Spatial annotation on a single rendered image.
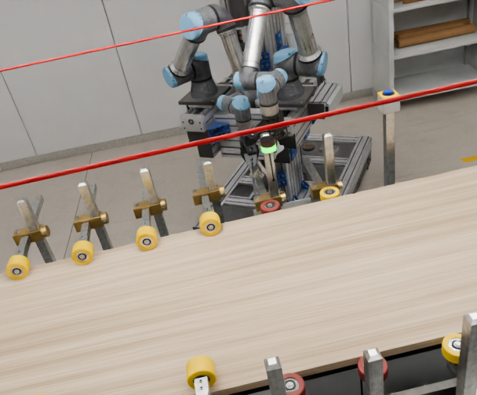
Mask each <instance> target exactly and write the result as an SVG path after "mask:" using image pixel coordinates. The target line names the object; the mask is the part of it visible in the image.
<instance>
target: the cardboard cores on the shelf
mask: <svg viewBox="0 0 477 395"><path fill-rule="evenodd" d="M400 1H402V3H403V4H406V3H411V2H419V1H423V0H394V2H400ZM475 31H476V25H475V23H472V24H470V19H469V18H464V19H460V20H452V21H448V22H444V23H439V24H432V25H428V26H423V27H415V28H411V29H406V30H402V31H394V40H396V46H397V48H398V49H399V48H403V47H407V46H411V45H417V44H421V43H425V42H432V41H436V40H440V39H444V38H451V37H455V36H458V35H463V34H469V33H473V32H475Z"/></svg>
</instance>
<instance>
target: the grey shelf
mask: <svg viewBox="0 0 477 395"><path fill-rule="evenodd" d="M467 7H468V9H467ZM370 9H371V38H372V68H373V96H374V97H377V92H382V91H384V90H385V89H394V90H395V91H396V92H397V93H398V94H399V95H400V96H401V95H406V94H409V93H413V92H420V91H423V90H427V89H433V88H437V87H441V86H444V85H451V84H455V83H458V82H465V81H469V80H472V79H477V0H423V1H419V2H411V3H406V4H403V3H402V1H400V2H394V0H370ZM466 17H467V18H469V19H470V24H472V23H475V25H476V31H475V32H473V33H469V34H463V35H458V36H455V37H451V38H444V39H440V40H436V41H432V42H425V43H421V44H417V45H411V46H407V47H403V48H399V49H398V48H397V46H396V40H394V31H402V30H406V29H411V28H415V27H423V26H428V25H432V24H439V23H444V22H448V21H452V20H460V19H464V18H466ZM463 61H464V63H463ZM472 86H477V84H474V85H468V86H465V87H460V88H457V89H464V88H468V87H472ZM457 89H451V90H446V91H443V92H449V91H453V90H457ZM438 93H442V92H437V93H432V94H429V95H425V96H430V95H434V94H438ZM418 97H422V96H418ZM418 97H415V98H418Z"/></svg>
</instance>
